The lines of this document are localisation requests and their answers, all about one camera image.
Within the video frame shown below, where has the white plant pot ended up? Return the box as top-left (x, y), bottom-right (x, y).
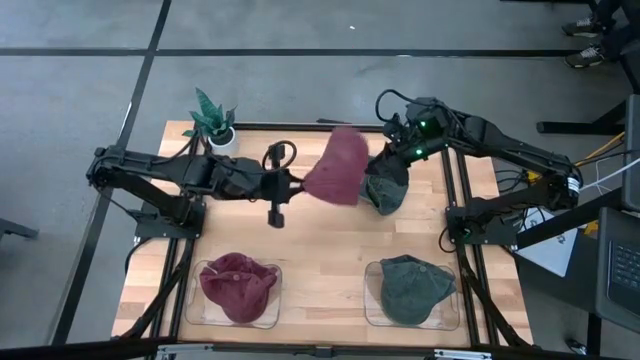
top-left (207, 127), bottom-right (240, 157)

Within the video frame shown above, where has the black aluminium table frame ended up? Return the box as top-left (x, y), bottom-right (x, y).
top-left (112, 121), bottom-right (535, 351)

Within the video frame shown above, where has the black desk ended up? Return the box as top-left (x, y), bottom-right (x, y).
top-left (514, 187), bottom-right (640, 359)

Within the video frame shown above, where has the green snake plant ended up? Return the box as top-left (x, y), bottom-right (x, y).
top-left (182, 88), bottom-right (237, 140)

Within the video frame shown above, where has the dark stand foot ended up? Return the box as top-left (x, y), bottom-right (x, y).
top-left (0, 214), bottom-right (40, 242)

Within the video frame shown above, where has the person's shoe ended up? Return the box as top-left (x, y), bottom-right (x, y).
top-left (561, 17), bottom-right (602, 38)
top-left (564, 43), bottom-right (608, 70)

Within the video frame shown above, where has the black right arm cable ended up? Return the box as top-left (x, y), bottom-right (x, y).
top-left (374, 88), bottom-right (417, 124)

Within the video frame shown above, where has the maroon baseball cap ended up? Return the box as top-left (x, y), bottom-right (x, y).
top-left (302, 126), bottom-right (370, 207)
top-left (198, 252), bottom-right (280, 325)

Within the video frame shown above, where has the green baseball cap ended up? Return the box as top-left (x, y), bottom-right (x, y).
top-left (360, 169), bottom-right (410, 217)
top-left (378, 253), bottom-right (458, 326)

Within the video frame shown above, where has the black desk foot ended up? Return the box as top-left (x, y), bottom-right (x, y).
top-left (537, 99), bottom-right (629, 136)

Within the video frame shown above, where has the black crossbeam with silver brackets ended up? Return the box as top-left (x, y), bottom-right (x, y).
top-left (0, 335), bottom-right (640, 360)

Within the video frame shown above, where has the clear plastic bin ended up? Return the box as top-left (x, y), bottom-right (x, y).
top-left (184, 258), bottom-right (284, 330)
top-left (363, 260), bottom-right (461, 332)

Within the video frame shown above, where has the person's leg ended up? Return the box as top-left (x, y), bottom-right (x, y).
top-left (602, 22), bottom-right (640, 61)
top-left (594, 0), bottom-right (624, 26)

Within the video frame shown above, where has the grey laptop with keyboard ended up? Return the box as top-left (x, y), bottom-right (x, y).
top-left (594, 206), bottom-right (640, 335)

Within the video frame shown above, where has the grey monitor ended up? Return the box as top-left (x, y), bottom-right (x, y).
top-left (622, 93), bottom-right (640, 212)

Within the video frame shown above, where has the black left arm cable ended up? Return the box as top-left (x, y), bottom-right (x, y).
top-left (262, 140), bottom-right (299, 172)

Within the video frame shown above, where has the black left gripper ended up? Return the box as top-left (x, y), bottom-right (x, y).
top-left (259, 143), bottom-right (307, 230)

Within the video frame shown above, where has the yellow cable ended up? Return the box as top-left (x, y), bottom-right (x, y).
top-left (527, 130), bottom-right (626, 184)

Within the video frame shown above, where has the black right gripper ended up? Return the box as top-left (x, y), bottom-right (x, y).
top-left (367, 114), bottom-right (441, 185)

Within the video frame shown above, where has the black base power cable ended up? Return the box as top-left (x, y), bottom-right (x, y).
top-left (123, 234), bottom-right (147, 277)
top-left (438, 224), bottom-right (469, 255)

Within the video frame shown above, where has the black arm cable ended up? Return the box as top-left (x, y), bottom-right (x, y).
top-left (374, 88), bottom-right (417, 124)
top-left (262, 140), bottom-right (299, 172)

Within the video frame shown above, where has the white cable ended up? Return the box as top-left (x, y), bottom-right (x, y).
top-left (542, 155), bottom-right (640, 209)

